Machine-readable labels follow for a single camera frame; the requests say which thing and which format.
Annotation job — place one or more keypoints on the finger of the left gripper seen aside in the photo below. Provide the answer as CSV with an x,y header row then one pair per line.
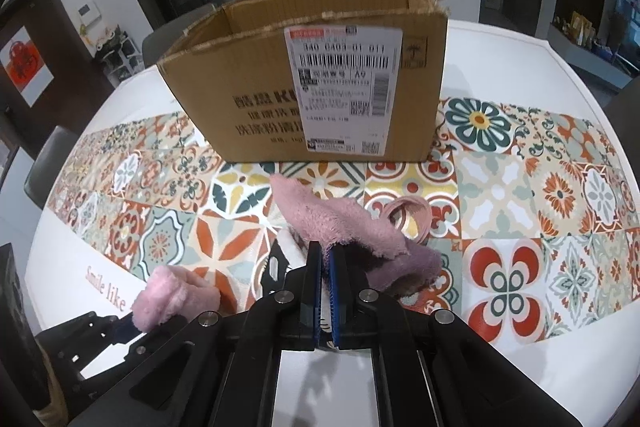
x,y
123,330

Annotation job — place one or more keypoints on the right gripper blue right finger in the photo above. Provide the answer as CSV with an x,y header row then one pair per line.
x,y
345,282

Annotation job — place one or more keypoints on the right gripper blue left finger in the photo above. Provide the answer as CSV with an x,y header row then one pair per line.
x,y
310,299

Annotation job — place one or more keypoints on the pink fluffy towel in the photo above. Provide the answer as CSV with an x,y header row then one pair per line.
x,y
385,251

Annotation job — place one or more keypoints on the pink plush slipper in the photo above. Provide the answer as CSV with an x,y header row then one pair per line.
x,y
173,291

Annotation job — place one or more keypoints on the pink hair band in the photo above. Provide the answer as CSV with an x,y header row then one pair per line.
x,y
413,208

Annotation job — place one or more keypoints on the white shipping label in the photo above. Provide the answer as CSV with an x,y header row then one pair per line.
x,y
345,78

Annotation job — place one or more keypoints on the grey dining chair far left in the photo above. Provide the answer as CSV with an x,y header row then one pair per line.
x,y
48,164

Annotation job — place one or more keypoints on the grey dining chair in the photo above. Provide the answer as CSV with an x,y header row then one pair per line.
x,y
48,164
159,41

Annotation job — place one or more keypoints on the brown cardboard box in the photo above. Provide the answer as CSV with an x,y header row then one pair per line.
x,y
231,74

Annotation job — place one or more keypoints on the white shelf with clutter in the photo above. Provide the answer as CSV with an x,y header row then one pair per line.
x,y
115,52

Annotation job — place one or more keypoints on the red paper door decoration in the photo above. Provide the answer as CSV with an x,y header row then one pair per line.
x,y
24,64

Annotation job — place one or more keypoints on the white low cabinet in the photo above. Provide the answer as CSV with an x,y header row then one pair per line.
x,y
586,61

